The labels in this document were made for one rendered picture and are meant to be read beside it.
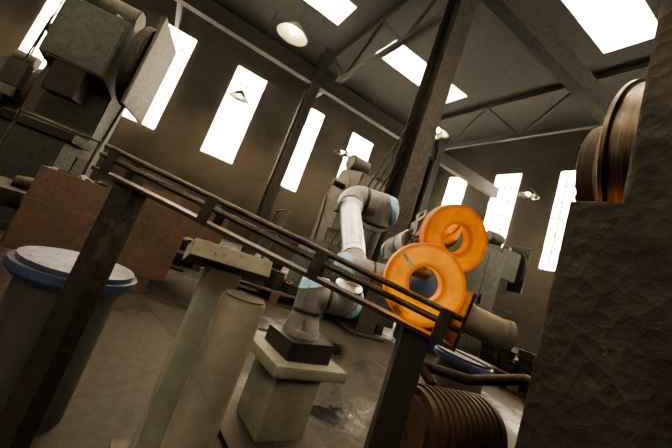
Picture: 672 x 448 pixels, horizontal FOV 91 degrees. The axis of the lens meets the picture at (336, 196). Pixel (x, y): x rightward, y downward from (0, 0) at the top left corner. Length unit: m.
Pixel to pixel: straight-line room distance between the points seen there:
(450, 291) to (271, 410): 0.89
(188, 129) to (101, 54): 7.41
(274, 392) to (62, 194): 1.86
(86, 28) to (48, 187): 3.17
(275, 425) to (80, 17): 5.08
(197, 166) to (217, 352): 11.54
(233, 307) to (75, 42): 4.84
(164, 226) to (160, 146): 9.74
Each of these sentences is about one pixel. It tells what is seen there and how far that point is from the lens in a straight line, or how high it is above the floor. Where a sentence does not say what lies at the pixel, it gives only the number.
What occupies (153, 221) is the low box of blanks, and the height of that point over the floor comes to 0.50.
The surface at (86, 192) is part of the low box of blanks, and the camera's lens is 2.64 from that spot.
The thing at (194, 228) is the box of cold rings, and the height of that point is 0.46.
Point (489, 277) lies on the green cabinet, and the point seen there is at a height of 1.14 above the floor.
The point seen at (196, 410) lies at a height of 0.26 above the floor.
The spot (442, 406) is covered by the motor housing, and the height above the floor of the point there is 0.52.
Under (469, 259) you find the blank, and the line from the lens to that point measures 0.80.
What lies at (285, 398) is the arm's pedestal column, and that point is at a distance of 1.39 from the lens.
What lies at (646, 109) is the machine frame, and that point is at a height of 0.99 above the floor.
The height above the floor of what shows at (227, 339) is 0.42.
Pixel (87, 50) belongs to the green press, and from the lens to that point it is 5.39.
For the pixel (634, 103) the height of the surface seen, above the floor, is 1.19.
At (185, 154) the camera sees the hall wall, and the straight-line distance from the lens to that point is 12.34.
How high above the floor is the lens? 0.69
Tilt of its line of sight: 10 degrees up
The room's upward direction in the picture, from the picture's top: 20 degrees clockwise
